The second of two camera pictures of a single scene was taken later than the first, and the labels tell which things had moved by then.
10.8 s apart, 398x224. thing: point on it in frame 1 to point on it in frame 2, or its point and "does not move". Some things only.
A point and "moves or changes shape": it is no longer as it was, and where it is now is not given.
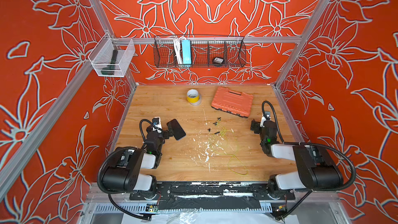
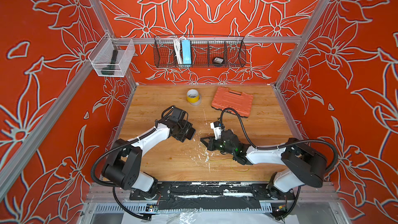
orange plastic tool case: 233,101 does not move
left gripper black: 165,135 to 187,125
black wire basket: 203,49 does not move
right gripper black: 257,124 to 211,144
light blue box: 186,54 does not move
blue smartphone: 177,130 moves or changes shape
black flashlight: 110,69 does not move
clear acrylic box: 112,56 does not move
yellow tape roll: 193,96 does not move
